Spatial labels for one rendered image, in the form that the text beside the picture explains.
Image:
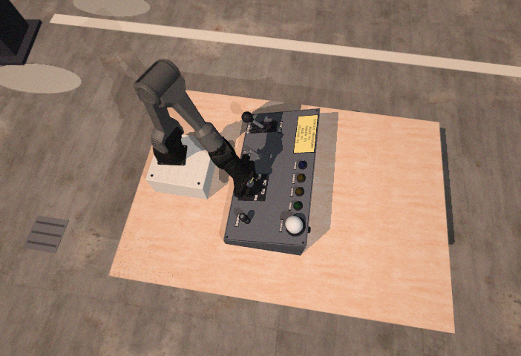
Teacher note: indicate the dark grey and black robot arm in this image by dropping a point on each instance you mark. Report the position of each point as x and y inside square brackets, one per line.
[162, 83]

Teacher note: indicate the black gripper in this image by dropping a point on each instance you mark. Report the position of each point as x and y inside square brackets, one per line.
[241, 180]

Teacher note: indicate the grey control console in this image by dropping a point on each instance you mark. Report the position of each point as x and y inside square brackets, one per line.
[283, 147]

